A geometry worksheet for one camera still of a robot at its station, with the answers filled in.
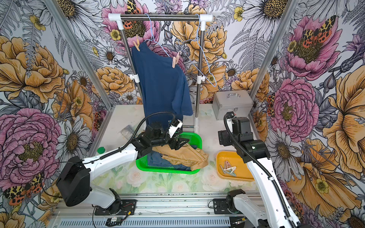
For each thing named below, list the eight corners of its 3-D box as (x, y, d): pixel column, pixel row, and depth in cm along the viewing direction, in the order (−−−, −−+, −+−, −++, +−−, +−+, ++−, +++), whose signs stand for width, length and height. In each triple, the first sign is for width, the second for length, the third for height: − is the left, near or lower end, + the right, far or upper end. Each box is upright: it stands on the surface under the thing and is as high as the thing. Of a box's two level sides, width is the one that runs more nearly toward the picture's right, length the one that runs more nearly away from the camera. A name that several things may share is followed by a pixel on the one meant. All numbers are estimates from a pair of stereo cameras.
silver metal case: (214, 121, 115) (218, 106, 102) (212, 103, 128) (214, 87, 115) (248, 121, 115) (255, 106, 102) (241, 103, 128) (247, 88, 115)
